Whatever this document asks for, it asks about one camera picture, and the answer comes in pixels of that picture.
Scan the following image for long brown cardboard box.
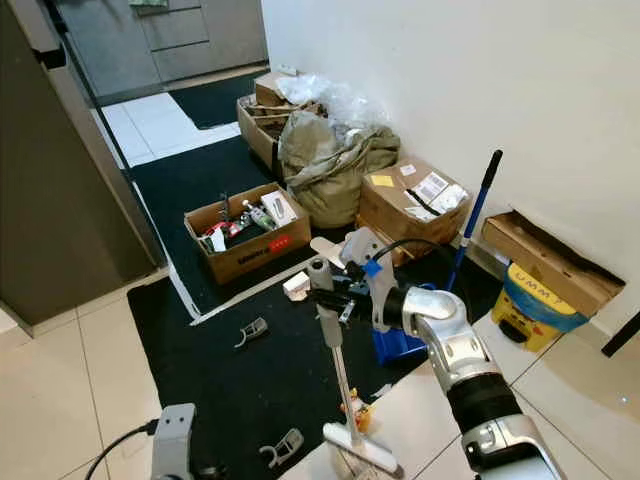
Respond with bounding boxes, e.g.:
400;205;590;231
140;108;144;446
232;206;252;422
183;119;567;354
482;210;626;319

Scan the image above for labelled closed cardboard box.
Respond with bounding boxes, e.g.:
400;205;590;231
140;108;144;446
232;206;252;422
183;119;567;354
357;158;471;251

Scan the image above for clear plastic bottle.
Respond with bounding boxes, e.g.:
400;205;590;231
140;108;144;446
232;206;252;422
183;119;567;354
240;200;273;231

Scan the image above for black wall edge trim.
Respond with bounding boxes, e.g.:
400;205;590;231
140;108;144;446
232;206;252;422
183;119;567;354
602;310;640;358

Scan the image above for dark kitchen mat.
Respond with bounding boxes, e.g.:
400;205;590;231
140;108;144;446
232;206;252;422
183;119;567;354
168;70;266;131

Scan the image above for white product box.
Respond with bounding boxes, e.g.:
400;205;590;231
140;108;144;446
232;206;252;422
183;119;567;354
260;190;299;229

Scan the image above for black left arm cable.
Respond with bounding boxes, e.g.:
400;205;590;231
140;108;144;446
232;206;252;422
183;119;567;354
85;420;159;480

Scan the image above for cardboard box of scraps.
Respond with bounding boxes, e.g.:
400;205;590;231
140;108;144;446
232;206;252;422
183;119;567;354
237;95;321;176

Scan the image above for grey fridge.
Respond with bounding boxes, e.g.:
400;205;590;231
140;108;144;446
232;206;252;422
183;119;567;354
0;0;166;326

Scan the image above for yellow snack wrapper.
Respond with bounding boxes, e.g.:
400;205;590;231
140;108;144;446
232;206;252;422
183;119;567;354
340;395;373;431

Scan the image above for olive green sack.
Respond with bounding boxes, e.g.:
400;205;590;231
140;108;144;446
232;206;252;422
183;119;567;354
278;110;401;229

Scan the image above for large dark floor mat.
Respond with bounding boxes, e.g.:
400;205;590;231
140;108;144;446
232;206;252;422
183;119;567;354
128;135;506;480

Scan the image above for small brown cardboard box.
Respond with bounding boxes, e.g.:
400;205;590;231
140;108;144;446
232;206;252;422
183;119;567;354
253;72;306;106

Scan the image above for small white box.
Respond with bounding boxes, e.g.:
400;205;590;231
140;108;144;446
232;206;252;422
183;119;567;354
282;272;311;301

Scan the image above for open brown cardboard box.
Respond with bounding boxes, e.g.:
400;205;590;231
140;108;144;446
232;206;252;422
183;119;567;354
184;183;311;286

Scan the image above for yellow and blue bag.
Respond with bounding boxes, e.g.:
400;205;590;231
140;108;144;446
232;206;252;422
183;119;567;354
490;262;589;353

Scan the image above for blue long handled dustpan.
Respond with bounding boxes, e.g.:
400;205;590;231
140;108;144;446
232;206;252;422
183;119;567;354
372;150;506;363

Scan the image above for clear plastic bags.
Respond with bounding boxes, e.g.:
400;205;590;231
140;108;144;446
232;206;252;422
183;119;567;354
275;75;381;136

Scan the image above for grey kitchen cabinets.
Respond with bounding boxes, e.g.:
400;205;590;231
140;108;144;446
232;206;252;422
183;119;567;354
55;0;269;96

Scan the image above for grey handled white broom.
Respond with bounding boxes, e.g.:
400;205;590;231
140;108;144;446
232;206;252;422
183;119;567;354
308;258;403;479

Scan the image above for red and black tool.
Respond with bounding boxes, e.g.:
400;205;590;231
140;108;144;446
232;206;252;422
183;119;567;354
200;220;246;241

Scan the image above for white shoe insole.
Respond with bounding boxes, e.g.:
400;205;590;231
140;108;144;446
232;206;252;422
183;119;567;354
310;238;351;269

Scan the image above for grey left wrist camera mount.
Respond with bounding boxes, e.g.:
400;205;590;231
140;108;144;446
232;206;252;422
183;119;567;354
155;404;196;480

